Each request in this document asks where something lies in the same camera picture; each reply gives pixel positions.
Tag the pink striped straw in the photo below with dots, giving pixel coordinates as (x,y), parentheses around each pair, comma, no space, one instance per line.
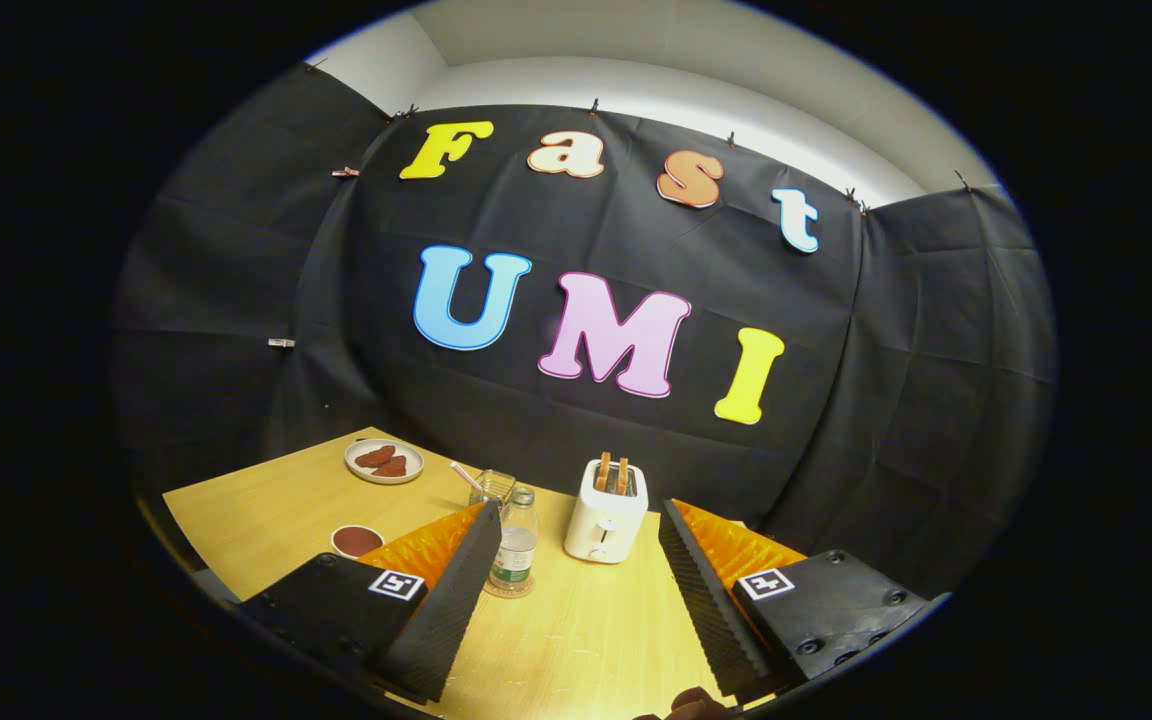
(466,476)

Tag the wooden table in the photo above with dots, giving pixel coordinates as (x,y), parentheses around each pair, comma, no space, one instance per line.
(266,510)

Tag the clear plastic juice bottle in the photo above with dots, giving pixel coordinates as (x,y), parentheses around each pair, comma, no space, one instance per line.
(516,550)

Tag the cream cup with red inside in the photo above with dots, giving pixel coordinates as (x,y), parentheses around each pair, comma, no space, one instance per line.
(357,541)

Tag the red-brown cookie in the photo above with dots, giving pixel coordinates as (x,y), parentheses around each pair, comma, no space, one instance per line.
(392,468)
(373,457)

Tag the ribbed clear glass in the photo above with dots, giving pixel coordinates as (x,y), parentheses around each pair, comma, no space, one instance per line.
(493,490)

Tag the round wooden coaster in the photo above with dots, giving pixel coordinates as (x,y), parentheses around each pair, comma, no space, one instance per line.
(531,589)

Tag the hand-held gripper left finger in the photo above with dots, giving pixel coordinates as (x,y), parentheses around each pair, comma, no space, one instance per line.
(446,610)

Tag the toast slice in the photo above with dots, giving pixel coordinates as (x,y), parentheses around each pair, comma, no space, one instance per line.
(622,477)
(603,472)

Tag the white round plate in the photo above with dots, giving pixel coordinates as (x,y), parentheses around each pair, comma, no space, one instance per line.
(414,458)

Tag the white toaster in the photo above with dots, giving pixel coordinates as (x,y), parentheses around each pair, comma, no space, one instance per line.
(604,525)

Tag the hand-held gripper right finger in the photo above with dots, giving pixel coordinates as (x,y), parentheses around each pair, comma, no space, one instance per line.
(706,610)

